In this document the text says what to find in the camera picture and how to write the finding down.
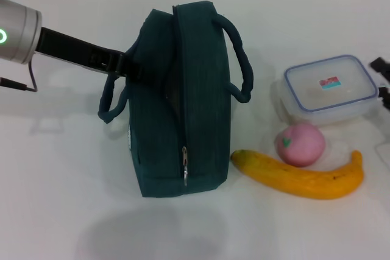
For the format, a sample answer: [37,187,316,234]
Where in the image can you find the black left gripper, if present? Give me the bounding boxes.
[35,26,147,83]

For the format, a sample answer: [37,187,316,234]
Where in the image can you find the clear container with blue-rimmed lid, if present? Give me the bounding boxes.
[282,55,378,126]

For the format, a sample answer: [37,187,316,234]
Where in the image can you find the dark teal fabric lunch bag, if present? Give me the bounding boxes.
[97,1,254,197]

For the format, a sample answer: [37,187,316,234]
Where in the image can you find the yellow toy banana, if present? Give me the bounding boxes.
[230,149,364,200]

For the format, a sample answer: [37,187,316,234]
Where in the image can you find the pink toy peach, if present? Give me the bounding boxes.
[276,123,326,168]

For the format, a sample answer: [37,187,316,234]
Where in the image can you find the grey left arm cable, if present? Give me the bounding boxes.
[0,58,39,93]

